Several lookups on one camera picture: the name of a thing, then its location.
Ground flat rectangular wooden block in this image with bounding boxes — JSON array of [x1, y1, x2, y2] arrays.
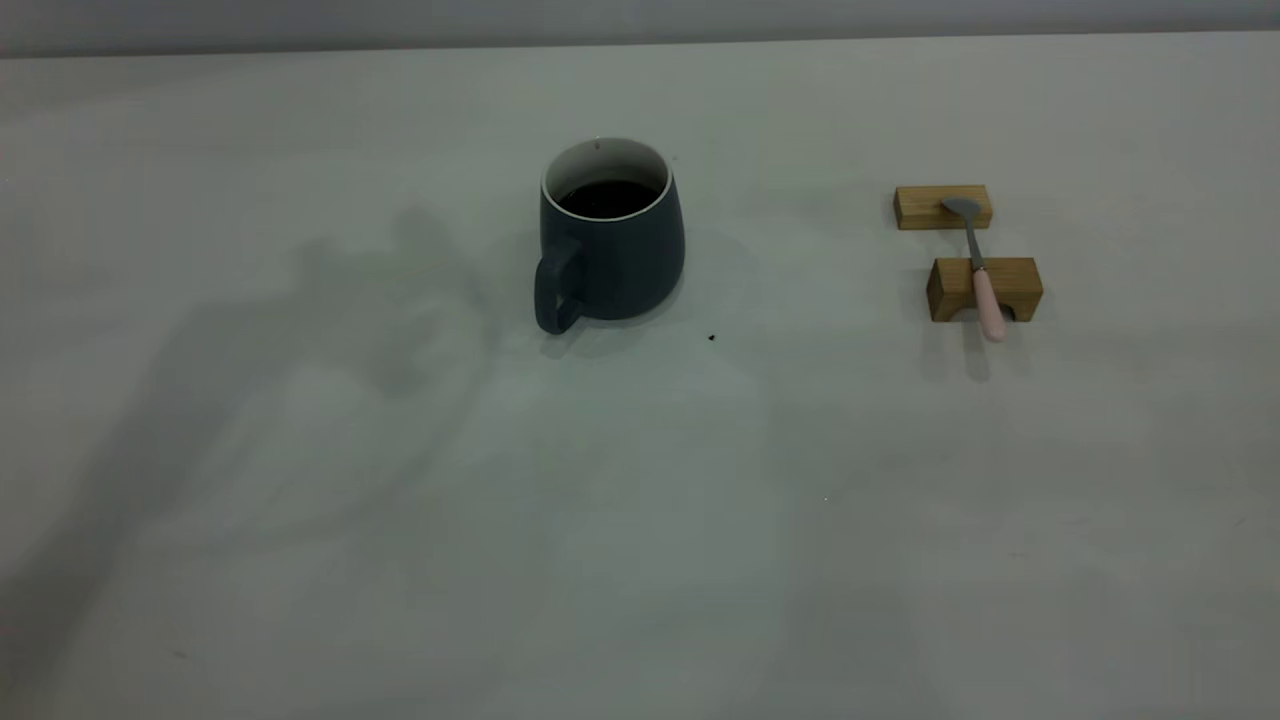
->
[[893, 185, 994, 232]]

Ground pink handled metal spoon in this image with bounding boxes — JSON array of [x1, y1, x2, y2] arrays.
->
[[941, 197, 1008, 345]]

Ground arch shaped wooden block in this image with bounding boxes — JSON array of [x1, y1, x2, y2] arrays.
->
[[926, 257, 1045, 324]]

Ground dark grey ceramic mug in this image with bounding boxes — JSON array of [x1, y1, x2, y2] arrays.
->
[[533, 137, 687, 336]]

